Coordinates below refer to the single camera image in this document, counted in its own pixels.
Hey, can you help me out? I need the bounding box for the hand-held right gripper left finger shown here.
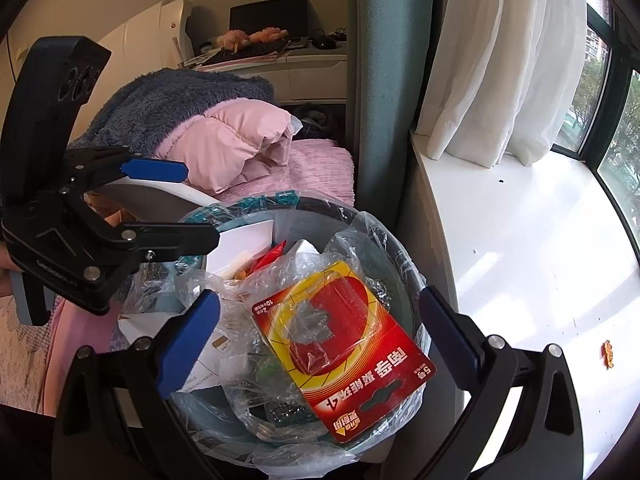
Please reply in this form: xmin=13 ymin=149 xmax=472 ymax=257
xmin=52 ymin=290 xmax=226 ymax=480

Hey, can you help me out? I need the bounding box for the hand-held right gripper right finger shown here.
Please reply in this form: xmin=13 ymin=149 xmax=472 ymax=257
xmin=415 ymin=286 xmax=586 ymax=480

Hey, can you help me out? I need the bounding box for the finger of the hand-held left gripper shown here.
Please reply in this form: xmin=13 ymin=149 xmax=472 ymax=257
xmin=82 ymin=209 xmax=221 ymax=264
xmin=65 ymin=146 xmax=189 ymax=192

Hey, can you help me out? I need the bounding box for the light blue trash can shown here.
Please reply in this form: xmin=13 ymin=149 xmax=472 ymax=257
xmin=117 ymin=191 xmax=436 ymax=471

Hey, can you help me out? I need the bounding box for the red gold battery package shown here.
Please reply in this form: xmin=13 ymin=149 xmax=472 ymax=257
xmin=251 ymin=259 xmax=437 ymax=445

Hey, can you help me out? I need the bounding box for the white printed paper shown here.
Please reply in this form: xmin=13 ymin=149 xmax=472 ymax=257
xmin=120 ymin=310 xmax=227 ymax=392

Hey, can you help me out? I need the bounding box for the white bin lid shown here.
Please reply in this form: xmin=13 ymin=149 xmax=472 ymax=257
xmin=95 ymin=179 xmax=222 ymax=223

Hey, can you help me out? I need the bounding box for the white cardboard box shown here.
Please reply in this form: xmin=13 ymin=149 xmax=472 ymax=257
xmin=205 ymin=220 xmax=275 ymax=278

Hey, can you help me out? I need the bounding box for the grey fleece blanket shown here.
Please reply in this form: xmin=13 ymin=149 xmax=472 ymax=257
xmin=70 ymin=69 xmax=276 ymax=161

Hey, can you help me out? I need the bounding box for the pink down jacket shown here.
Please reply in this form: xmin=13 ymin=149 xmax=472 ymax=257
xmin=152 ymin=99 xmax=296 ymax=195

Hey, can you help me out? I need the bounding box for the pink printed cloth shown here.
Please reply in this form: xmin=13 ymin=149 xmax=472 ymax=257
xmin=0 ymin=290 xmax=121 ymax=416

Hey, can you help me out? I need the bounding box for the black keyboard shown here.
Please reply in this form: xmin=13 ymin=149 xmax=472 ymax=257
xmin=202 ymin=40 xmax=291 ymax=66

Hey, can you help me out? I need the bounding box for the orange plush toy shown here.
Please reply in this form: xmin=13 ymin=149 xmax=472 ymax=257
xmin=215 ymin=26 xmax=290 ymax=50

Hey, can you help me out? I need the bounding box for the dark cloth pile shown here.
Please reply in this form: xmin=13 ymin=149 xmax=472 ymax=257
xmin=287 ymin=102 xmax=346 ymax=141

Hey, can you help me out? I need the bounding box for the white desk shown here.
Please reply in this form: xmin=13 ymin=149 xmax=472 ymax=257
xmin=195 ymin=40 xmax=348 ymax=106

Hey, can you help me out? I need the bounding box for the black monitor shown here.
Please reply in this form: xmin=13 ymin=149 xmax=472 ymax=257
xmin=229 ymin=0 xmax=308 ymax=41

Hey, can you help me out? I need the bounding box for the teal thick curtain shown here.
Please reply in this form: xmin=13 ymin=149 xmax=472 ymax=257
xmin=345 ymin=0 xmax=443 ymax=241

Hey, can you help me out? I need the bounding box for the white sheer curtain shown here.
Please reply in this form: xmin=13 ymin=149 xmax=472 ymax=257
xmin=415 ymin=0 xmax=588 ymax=167

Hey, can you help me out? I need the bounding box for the dark window frame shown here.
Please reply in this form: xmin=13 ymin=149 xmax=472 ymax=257
xmin=550 ymin=5 xmax=640 ymax=241

